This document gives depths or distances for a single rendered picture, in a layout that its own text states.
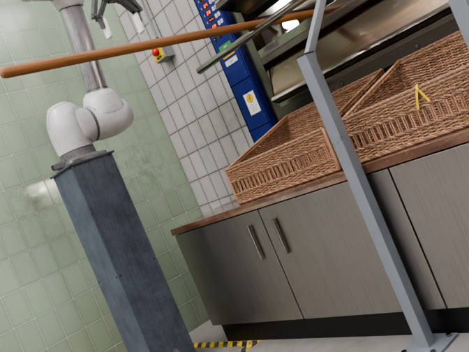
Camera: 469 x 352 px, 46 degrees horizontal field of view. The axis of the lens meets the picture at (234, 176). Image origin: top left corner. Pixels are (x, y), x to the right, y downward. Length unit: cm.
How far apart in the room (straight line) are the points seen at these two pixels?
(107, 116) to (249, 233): 84
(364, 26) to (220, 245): 104
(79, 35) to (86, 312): 131
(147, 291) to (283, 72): 113
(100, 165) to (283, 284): 91
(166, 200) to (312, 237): 138
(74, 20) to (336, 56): 114
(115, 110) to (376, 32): 115
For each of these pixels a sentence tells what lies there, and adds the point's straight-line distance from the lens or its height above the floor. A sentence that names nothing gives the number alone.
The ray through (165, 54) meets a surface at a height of 142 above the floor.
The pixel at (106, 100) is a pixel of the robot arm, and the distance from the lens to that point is 253.
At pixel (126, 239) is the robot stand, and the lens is 239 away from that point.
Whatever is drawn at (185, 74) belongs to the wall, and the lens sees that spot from 304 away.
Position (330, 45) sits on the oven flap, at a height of 103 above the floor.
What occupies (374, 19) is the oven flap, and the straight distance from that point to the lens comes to 226.
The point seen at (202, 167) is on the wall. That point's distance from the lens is 312.
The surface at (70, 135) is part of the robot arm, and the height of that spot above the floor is 112.
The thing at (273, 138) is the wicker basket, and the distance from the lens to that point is 244.
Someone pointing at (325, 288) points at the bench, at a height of 21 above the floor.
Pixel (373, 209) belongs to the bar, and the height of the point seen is 45.
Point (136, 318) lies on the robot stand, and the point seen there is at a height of 32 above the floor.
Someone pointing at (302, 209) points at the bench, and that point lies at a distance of 193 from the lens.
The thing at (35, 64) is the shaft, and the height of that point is 119.
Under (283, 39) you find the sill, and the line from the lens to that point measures 252.
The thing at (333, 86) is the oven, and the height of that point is 88.
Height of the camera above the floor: 72
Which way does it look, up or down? 1 degrees down
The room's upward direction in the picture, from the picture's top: 23 degrees counter-clockwise
